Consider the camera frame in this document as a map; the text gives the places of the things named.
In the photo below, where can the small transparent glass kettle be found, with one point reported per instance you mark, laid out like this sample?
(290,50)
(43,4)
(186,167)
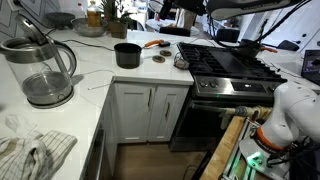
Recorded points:
(179,62)

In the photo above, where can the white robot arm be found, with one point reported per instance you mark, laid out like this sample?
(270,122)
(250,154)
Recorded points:
(295,114)

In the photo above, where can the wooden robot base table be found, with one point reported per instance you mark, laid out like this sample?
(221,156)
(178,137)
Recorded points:
(223,151)

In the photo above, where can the stainless steel gas stove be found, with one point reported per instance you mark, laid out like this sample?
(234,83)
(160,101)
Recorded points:
(223,81)

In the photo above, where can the large electric glass kettle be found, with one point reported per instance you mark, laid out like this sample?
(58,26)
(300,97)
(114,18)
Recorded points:
(43,67)

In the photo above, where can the white kitchen cabinet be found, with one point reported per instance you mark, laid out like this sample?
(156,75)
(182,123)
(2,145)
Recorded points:
(139,113)

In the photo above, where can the round brown coaster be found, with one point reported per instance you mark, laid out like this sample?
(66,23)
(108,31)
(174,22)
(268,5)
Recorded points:
(158,59)
(165,53)

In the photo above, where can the potted green plant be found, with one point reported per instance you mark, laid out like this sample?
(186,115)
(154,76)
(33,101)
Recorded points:
(118,19)

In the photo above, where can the orange juice bottle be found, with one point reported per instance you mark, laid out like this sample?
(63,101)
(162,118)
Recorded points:
(93,15)

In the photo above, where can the stainless steel dishwasher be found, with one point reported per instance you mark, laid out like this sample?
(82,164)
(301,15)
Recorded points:
(94,162)

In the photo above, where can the dark bowl on counter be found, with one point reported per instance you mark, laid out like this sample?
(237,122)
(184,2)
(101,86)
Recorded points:
(61,19)

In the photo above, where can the striped dish cloth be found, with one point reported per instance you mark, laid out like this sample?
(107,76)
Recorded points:
(36,157)

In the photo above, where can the laptop screen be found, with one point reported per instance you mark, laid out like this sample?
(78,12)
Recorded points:
(311,66)

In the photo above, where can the small grey pot orange handle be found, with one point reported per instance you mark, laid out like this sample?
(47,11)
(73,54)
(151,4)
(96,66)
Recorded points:
(128,54)

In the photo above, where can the large grey pot orange handle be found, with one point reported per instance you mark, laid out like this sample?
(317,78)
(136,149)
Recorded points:
(250,49)

